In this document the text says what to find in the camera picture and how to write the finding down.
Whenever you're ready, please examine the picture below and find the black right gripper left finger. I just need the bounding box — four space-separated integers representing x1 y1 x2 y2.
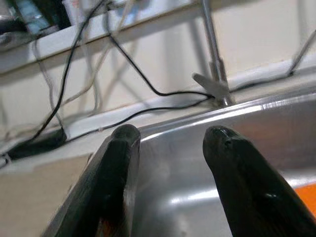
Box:
41 124 141 237

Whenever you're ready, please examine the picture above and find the black wall cable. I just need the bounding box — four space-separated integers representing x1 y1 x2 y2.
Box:
288 29 316 76
106 29 214 99
29 0 109 144

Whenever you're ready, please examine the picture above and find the black power adapter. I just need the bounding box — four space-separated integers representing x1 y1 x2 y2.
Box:
8 128 68 160

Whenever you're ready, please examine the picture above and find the white wall ledge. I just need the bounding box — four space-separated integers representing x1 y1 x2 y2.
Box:
0 0 205 74

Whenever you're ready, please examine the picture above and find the orange bowl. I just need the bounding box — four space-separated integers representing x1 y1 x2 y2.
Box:
292 184 316 215

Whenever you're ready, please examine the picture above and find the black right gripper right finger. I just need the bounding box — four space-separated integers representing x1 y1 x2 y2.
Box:
202 125 316 237

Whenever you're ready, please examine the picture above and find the stainless steel sink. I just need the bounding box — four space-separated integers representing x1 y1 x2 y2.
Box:
44 87 316 237

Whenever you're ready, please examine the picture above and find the steel faucet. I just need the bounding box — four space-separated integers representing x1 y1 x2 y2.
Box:
192 0 234 107

